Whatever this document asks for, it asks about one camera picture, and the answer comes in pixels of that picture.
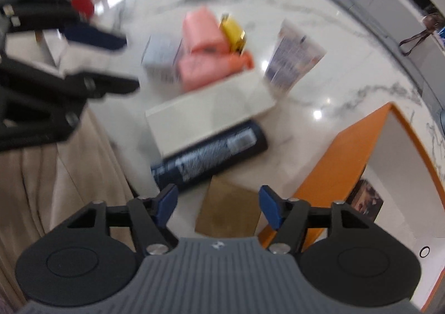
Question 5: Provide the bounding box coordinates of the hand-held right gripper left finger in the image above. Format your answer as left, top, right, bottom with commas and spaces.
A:
66, 184, 179, 255

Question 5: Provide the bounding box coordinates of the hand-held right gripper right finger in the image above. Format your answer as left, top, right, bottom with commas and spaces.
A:
259, 185, 372, 255

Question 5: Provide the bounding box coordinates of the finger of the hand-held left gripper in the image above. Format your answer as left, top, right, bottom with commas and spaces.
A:
0, 0, 127, 52
0, 57, 140, 153

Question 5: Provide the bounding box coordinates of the black bottle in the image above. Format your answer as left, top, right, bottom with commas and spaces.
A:
150, 119, 269, 193

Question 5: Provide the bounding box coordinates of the orange storage box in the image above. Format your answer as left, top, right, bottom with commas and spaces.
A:
257, 102, 445, 314

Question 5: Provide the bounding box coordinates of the pink pump bottle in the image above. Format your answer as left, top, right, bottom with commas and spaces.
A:
175, 51, 254, 92

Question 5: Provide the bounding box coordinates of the white rectangular box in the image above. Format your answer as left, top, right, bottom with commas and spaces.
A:
145, 71, 277, 158

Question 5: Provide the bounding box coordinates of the white printed tube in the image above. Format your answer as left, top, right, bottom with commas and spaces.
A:
264, 18, 327, 94

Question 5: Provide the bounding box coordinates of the brown flat box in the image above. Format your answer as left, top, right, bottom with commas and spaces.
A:
195, 175, 261, 238

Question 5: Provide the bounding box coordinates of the small white blue box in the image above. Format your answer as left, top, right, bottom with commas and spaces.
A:
141, 35, 185, 83

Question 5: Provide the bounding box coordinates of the dark picture box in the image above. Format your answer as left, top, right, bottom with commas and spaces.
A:
344, 178, 385, 221

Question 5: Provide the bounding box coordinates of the orange tube on table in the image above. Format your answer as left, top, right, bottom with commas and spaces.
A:
182, 6, 232, 55

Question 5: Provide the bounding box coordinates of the beige cloth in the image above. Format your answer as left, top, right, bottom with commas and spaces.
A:
0, 102, 140, 314

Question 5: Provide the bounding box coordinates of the brown bag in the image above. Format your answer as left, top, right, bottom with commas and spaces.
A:
398, 4, 445, 55

